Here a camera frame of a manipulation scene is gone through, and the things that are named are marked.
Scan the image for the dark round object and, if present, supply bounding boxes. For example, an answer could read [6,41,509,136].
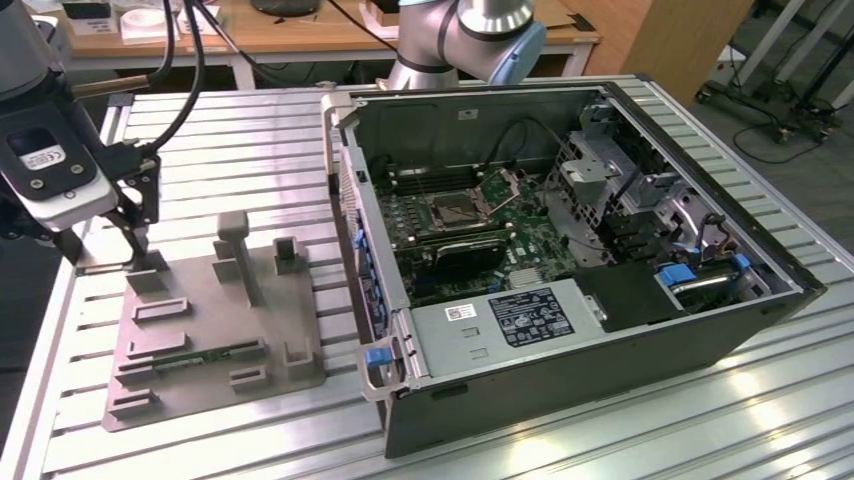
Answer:
[250,0,323,15]

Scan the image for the green RAM stick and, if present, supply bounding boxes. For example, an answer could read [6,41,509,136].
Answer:
[153,347,237,374]

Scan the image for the black wire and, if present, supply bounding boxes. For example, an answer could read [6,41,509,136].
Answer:
[484,117,574,169]

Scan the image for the small silver heatsink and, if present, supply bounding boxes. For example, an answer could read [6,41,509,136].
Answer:
[505,268,557,292]

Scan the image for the metal socket cover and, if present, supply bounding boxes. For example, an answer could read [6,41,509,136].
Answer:
[472,167,536,219]

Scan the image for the black cable plug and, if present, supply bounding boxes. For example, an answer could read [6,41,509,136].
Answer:
[99,142,147,177]

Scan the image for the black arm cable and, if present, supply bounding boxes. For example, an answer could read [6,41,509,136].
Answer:
[147,0,181,85]
[137,0,210,151]

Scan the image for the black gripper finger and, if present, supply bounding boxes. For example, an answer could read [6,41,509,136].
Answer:
[105,155,165,275]
[0,184,89,267]

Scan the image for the black graphics card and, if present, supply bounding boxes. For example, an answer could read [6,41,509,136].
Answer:
[420,235,510,287]

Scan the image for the flat cardboard sheet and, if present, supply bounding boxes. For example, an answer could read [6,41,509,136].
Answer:
[544,0,596,31]

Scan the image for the silver disk bay cage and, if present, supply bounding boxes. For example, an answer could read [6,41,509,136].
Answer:
[544,97,676,264]

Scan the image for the black open PC case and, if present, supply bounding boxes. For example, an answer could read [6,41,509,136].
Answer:
[318,78,831,460]

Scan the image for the grey parts rack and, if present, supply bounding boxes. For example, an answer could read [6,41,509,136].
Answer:
[99,209,329,434]

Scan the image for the black RAM slot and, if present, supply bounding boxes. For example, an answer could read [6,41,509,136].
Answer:
[396,184,485,197]
[390,173,481,185]
[393,178,482,191]

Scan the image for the black plastic shroud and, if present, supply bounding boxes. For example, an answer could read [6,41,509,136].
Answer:
[572,263,690,335]

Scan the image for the white labelled box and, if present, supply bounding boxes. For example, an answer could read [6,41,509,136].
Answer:
[177,0,226,35]
[63,0,117,37]

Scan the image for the cardboard box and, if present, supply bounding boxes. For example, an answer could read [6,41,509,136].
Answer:
[359,0,404,40]

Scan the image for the green motherboard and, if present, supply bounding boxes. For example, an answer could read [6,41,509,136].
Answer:
[374,162,584,309]

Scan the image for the wooden desk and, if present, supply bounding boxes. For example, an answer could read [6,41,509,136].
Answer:
[66,0,606,91]

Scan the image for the wooden cabinet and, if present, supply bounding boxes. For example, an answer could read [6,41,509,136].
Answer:
[620,0,762,107]

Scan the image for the CPU socket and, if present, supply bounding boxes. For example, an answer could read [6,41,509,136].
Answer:
[425,192,501,235]

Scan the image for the grey power supply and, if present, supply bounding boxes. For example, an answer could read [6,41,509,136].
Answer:
[408,278,610,380]

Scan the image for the wheeled metal stand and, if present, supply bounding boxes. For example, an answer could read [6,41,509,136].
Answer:
[693,0,854,146]

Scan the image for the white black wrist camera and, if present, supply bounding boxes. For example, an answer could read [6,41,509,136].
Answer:
[0,115,126,235]

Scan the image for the tan cable sleeve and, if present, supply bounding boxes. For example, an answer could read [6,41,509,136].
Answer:
[70,74,153,99]

